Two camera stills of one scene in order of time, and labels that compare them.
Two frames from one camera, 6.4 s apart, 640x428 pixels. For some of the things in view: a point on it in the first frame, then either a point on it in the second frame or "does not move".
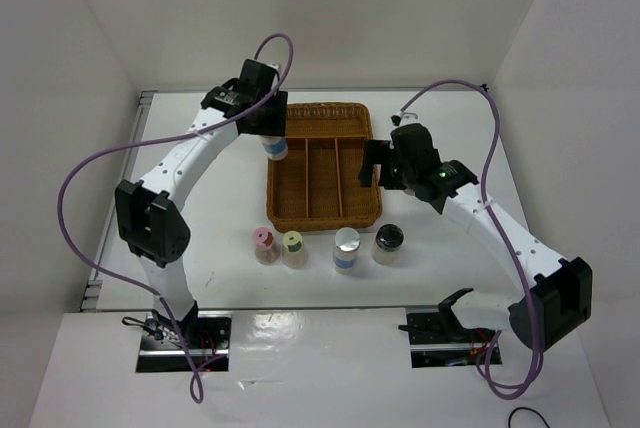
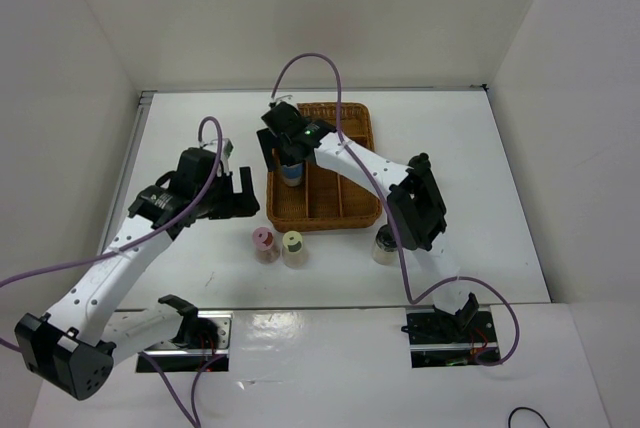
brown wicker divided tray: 317,186 does not move
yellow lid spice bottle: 294,255 does not move
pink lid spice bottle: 266,252 does not move
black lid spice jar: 388,241 does not move
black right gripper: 375,151 to 267,142
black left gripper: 277,124 to 238,204
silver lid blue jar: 347,242 to 292,175
